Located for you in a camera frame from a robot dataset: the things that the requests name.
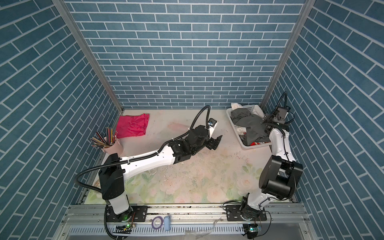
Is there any grey t shirt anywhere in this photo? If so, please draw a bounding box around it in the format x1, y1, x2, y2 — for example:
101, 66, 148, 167
231, 109, 270, 146

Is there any white plastic laundry basket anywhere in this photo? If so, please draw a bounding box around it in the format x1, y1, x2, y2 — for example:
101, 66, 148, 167
226, 105, 272, 150

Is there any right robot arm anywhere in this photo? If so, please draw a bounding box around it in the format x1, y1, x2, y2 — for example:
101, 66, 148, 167
240, 106, 303, 221

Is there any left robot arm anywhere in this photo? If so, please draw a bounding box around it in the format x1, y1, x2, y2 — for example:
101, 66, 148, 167
99, 125, 223, 215

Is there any white t shirt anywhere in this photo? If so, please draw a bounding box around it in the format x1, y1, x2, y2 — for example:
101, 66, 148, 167
231, 103, 265, 135

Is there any folded magenta t shirt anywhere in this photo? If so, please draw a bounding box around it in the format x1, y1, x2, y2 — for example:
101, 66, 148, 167
116, 114, 150, 139

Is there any pink pencil cup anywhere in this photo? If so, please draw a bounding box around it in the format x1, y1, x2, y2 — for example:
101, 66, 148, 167
102, 139, 124, 157

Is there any light blue small cylinder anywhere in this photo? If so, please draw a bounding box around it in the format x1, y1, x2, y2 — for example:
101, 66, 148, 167
164, 216, 171, 232

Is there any purple tape roll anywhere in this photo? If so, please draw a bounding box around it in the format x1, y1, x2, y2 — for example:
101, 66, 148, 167
151, 216, 164, 230

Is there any coloured pencils bundle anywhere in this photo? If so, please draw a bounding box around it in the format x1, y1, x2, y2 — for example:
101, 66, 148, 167
90, 127, 117, 149

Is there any left circuit board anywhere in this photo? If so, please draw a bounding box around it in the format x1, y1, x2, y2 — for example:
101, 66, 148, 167
114, 224, 135, 234

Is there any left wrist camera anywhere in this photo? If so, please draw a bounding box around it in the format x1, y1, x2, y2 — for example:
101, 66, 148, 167
207, 118, 218, 138

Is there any left black corrugated cable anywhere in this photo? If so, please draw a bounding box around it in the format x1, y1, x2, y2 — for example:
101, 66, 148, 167
74, 104, 211, 193

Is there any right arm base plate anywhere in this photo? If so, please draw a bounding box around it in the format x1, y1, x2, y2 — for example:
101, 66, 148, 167
224, 205, 267, 222

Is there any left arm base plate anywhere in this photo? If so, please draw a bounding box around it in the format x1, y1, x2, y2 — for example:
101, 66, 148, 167
105, 206, 148, 223

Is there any aluminium front rail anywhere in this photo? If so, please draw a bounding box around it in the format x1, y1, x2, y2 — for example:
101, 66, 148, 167
54, 203, 317, 240

